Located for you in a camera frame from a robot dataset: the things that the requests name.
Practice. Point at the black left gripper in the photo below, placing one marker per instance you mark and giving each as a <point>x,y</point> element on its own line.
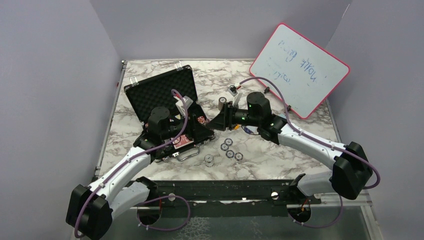
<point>197,132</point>

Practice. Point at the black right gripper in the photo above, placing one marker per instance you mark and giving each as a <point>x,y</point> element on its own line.
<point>223,120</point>

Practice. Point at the red playing card deck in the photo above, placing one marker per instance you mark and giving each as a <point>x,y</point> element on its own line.
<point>182,141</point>

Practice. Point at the brown 100 chip stack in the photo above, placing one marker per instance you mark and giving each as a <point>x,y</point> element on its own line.
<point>221,103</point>

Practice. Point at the dark blue small blind button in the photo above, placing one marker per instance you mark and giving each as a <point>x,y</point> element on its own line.
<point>247,130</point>

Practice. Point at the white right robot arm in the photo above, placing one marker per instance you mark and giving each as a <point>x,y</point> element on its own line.
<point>348,171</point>

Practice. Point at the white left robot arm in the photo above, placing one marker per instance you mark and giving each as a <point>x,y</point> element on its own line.
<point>92,208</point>

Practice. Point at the black poker set case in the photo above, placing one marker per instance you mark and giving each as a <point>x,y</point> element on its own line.
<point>159,91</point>

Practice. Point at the red green chip row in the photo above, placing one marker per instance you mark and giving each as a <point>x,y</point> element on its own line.
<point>202,120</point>

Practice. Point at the blue 10 chip upper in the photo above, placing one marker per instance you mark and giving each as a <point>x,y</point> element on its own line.
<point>228,142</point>

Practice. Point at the blue 10 chip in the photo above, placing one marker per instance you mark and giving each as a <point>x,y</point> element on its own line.
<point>225,147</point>
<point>229,154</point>
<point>238,156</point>
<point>228,142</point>

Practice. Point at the blue 10 chip left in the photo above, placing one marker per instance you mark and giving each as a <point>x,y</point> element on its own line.
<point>225,147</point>

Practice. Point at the blue 10 chip lower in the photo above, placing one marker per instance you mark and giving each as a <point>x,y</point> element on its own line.
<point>229,154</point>

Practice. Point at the blue 10 chip right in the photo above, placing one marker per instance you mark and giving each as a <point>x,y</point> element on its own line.
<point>238,156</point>

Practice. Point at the light blue whiteboard eraser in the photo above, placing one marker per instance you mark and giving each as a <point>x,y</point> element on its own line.
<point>282,116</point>

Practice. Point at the pink framed whiteboard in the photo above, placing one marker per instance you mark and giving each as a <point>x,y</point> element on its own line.
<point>301,70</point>

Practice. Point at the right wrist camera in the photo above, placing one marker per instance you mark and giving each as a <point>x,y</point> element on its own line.
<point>234,91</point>

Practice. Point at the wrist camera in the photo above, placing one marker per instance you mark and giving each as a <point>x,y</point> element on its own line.
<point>183,105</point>
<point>234,91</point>

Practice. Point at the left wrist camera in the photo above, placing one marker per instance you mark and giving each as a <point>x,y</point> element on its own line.
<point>183,105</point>

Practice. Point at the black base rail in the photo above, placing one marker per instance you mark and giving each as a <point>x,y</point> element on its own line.
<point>213,198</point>

